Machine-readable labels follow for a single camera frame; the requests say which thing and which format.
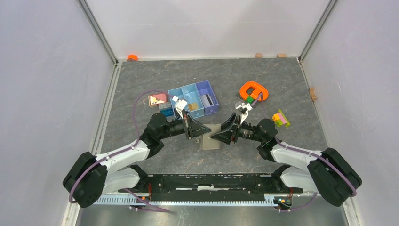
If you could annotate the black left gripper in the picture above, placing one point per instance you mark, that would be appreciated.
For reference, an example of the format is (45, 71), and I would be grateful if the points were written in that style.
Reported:
(192, 128)

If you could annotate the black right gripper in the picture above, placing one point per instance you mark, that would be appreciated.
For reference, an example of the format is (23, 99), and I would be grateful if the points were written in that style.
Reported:
(226, 136)

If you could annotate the gold card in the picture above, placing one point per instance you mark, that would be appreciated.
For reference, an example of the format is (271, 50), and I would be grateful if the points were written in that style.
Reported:
(193, 107)

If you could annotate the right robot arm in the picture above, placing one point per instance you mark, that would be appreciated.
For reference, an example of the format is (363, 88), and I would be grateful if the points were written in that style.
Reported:
(324, 172)

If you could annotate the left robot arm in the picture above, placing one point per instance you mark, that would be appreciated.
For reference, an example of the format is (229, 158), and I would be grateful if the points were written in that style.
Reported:
(94, 175)

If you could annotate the pink card box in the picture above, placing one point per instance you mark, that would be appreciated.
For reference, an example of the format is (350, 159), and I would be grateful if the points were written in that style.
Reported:
(156, 99)

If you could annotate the light blue middle drawer box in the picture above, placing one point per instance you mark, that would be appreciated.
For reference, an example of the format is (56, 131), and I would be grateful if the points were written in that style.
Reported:
(193, 96)

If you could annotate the light blue drawer box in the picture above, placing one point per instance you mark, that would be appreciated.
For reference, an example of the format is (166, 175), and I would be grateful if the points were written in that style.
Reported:
(193, 96)
(178, 94)

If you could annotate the purple plastic drawer box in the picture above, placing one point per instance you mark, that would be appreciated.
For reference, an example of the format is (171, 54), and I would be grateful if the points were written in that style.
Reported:
(204, 87)

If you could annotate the blue building block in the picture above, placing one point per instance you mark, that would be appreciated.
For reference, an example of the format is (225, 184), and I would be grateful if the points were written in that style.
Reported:
(167, 112)

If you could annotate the clear plastic block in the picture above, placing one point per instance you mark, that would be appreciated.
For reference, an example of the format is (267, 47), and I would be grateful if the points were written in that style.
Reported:
(166, 105)

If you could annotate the green block on black plate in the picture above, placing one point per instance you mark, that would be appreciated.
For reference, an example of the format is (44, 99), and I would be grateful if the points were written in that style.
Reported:
(250, 100)

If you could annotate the light blue left drawer box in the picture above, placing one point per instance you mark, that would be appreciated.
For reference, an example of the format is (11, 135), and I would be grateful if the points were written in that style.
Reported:
(178, 94)

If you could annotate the colourful building block stack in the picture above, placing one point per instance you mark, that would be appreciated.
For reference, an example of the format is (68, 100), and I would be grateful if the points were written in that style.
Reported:
(280, 119)

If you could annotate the wooden arch piece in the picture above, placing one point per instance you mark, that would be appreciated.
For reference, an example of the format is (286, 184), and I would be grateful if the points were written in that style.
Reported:
(312, 94)

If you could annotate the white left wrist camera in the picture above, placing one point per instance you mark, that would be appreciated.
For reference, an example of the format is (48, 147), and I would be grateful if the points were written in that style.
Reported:
(180, 105)

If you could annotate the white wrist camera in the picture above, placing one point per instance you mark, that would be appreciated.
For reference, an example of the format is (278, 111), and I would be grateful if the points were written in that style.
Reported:
(180, 105)
(244, 109)

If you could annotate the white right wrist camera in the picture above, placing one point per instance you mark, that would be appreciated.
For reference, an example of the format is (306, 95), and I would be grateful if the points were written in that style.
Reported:
(244, 109)

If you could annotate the orange plastic ring toy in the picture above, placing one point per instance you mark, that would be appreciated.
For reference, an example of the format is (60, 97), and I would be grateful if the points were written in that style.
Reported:
(251, 91)

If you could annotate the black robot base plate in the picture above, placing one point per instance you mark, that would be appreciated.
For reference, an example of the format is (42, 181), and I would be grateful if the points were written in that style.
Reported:
(209, 187)

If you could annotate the orange cap at wall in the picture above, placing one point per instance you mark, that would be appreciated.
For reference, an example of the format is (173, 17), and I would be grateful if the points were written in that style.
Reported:
(132, 57)

